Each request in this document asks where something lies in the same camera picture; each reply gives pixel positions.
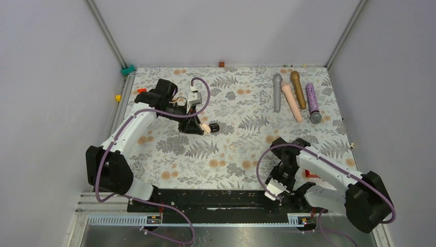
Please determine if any grey toy microphone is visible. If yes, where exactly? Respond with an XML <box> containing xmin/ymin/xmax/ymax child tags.
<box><xmin>272</xmin><ymin>73</ymin><xmax>282</xmax><ymax>113</ymax></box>

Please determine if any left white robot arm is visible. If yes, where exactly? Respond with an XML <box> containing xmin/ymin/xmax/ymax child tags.
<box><xmin>85</xmin><ymin>79</ymin><xmax>211</xmax><ymax>211</ymax></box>

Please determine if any teal clamp block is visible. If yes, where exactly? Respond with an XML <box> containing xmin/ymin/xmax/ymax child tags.
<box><xmin>120</xmin><ymin>64</ymin><xmax>136</xmax><ymax>76</ymax></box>

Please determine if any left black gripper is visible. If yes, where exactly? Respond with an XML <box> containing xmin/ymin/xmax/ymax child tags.
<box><xmin>160</xmin><ymin>100</ymin><xmax>204</xmax><ymax>134</ymax></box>

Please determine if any aluminium frame rail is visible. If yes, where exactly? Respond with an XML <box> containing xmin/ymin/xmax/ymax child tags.
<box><xmin>84</xmin><ymin>0</ymin><xmax>137</xmax><ymax>81</ymax></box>

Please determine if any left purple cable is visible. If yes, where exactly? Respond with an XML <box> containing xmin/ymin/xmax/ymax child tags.
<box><xmin>94</xmin><ymin>77</ymin><xmax>212</xmax><ymax>245</ymax></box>

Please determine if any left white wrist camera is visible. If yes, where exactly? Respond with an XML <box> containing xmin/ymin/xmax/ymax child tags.
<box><xmin>187</xmin><ymin>86</ymin><xmax>203</xmax><ymax>106</ymax></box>

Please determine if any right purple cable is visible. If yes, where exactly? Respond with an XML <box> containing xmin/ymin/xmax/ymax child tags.
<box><xmin>256</xmin><ymin>143</ymin><xmax>397</xmax><ymax>247</ymax></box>

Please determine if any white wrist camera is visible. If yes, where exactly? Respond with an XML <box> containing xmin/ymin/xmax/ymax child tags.
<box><xmin>187</xmin><ymin>86</ymin><xmax>203</xmax><ymax>106</ymax></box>
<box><xmin>264</xmin><ymin>179</ymin><xmax>287</xmax><ymax>201</ymax></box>

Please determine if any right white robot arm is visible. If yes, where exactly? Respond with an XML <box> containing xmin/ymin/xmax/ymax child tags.
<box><xmin>261</xmin><ymin>137</ymin><xmax>396</xmax><ymax>233</ymax></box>

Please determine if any purple glitter toy microphone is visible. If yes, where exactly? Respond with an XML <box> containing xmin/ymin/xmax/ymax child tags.
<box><xmin>305</xmin><ymin>83</ymin><xmax>322</xmax><ymax>124</ymax></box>

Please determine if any gold toy microphone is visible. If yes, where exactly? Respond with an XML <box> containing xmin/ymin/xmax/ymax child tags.
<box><xmin>290</xmin><ymin>71</ymin><xmax>306</xmax><ymax>110</ymax></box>

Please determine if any floral patterned mat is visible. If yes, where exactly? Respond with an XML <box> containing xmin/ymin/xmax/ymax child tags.
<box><xmin>126</xmin><ymin>67</ymin><xmax>356</xmax><ymax>189</ymax></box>

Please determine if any pink earbud charging case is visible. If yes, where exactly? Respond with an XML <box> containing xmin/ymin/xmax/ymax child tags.
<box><xmin>199</xmin><ymin>122</ymin><xmax>220</xmax><ymax>135</ymax></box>

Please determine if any purple cable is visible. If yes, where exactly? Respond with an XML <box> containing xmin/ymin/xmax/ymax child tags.
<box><xmin>94</xmin><ymin>77</ymin><xmax>212</xmax><ymax>245</ymax></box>
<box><xmin>256</xmin><ymin>143</ymin><xmax>397</xmax><ymax>247</ymax></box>

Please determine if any pink toy microphone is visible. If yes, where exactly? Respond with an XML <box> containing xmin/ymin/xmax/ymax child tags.
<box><xmin>281</xmin><ymin>81</ymin><xmax>303</xmax><ymax>122</ymax></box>

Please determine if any red plastic box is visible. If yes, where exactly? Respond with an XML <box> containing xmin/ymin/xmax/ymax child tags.
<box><xmin>304</xmin><ymin>170</ymin><xmax>319</xmax><ymax>179</ymax></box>

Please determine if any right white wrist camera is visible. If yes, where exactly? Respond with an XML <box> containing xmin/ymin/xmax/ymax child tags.
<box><xmin>264</xmin><ymin>179</ymin><xmax>287</xmax><ymax>201</ymax></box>

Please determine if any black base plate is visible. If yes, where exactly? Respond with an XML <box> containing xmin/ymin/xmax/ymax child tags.
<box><xmin>127</xmin><ymin>188</ymin><xmax>321</xmax><ymax>224</ymax></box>

